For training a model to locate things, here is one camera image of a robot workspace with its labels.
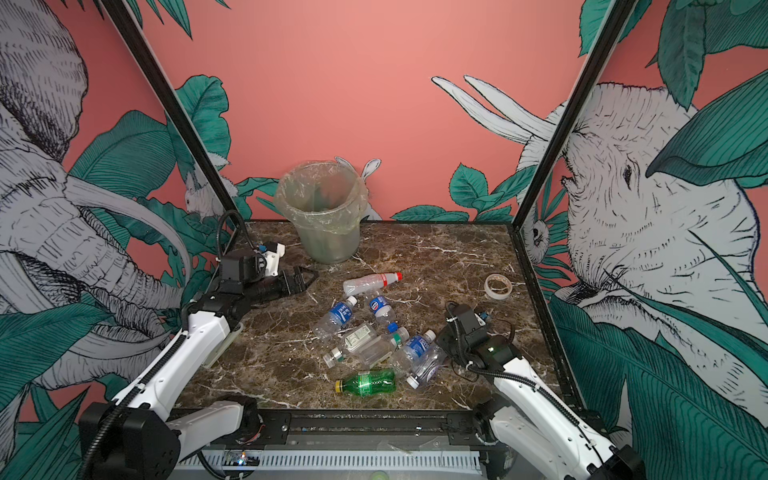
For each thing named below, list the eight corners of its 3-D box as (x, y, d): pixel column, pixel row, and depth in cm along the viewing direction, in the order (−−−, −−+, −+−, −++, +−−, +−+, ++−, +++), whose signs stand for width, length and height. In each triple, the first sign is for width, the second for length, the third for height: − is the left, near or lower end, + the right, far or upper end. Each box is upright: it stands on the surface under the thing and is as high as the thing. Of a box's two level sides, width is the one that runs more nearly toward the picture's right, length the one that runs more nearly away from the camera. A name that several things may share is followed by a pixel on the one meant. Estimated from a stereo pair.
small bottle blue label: (382, 326, 94) (382, 319, 90) (370, 309, 98) (369, 301, 94) (395, 318, 96) (395, 310, 92) (382, 301, 100) (382, 293, 96)
